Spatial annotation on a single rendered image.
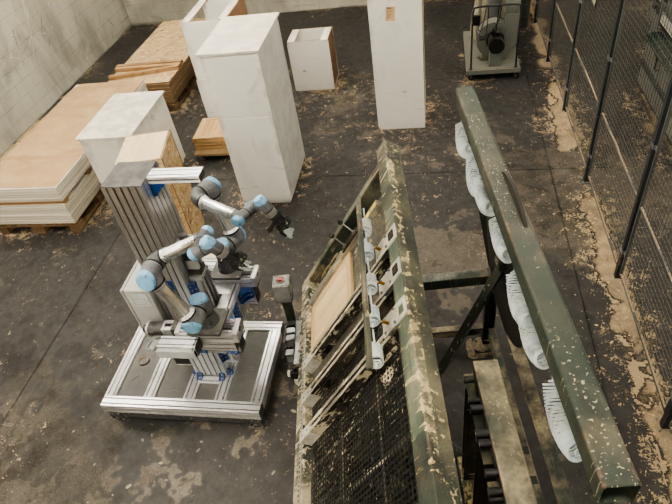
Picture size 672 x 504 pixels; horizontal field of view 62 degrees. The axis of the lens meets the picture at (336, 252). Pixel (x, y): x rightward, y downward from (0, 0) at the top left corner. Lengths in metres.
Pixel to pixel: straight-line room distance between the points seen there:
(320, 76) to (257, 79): 2.94
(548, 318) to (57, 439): 3.98
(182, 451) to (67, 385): 1.32
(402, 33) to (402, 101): 0.82
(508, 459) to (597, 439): 0.46
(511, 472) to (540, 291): 0.62
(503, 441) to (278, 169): 4.33
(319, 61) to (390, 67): 1.65
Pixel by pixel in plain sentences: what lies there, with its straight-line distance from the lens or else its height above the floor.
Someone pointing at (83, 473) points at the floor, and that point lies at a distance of 4.75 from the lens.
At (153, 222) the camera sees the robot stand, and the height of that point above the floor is 1.77.
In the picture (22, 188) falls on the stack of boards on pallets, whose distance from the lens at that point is 6.81.
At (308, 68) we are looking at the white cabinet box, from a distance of 8.26.
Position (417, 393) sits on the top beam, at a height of 1.92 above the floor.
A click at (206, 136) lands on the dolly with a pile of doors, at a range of 7.18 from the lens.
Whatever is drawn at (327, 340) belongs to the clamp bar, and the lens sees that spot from 3.20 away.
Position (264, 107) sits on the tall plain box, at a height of 1.18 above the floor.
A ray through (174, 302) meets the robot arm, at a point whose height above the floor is 1.41.
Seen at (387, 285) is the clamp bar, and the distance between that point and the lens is 2.53.
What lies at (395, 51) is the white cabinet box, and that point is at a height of 1.00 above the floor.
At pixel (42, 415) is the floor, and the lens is 5.25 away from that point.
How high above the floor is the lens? 3.67
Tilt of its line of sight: 42 degrees down
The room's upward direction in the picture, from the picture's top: 10 degrees counter-clockwise
